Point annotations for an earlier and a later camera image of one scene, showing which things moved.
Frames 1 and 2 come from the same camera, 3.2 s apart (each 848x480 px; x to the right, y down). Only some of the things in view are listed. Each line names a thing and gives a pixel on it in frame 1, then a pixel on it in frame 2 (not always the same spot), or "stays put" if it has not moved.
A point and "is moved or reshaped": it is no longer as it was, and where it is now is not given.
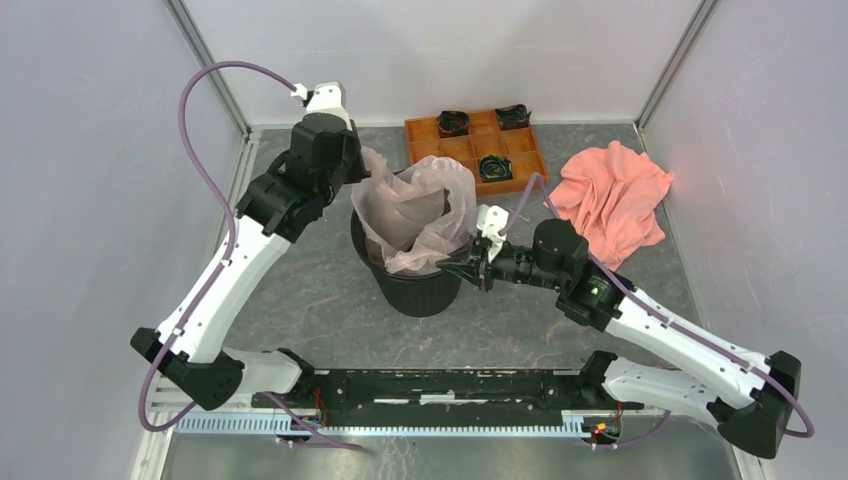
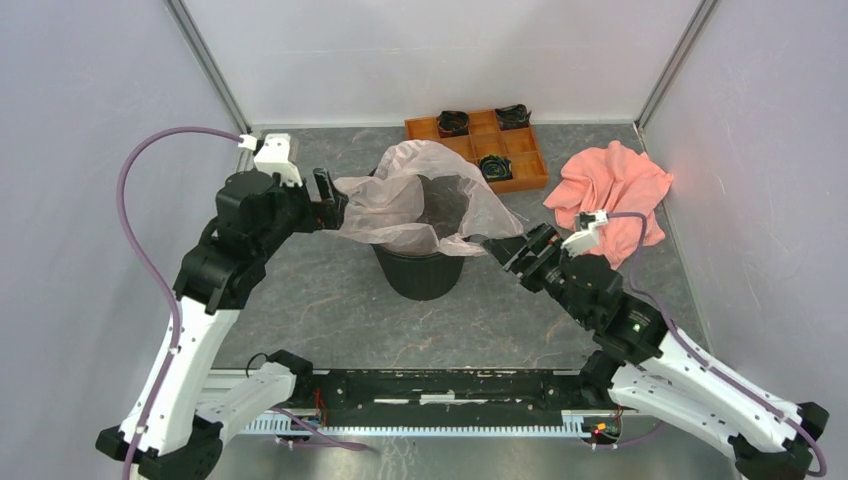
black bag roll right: [513, 117] stays put
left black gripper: [359, 170] to [328, 213]
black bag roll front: [495, 168] stays put
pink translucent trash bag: [419, 215] is moved or reshaped
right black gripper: [474, 263] to [505, 247]
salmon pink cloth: [612, 193] stays put
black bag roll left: [453, 123] stays put
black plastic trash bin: [421, 292] is moved or reshaped
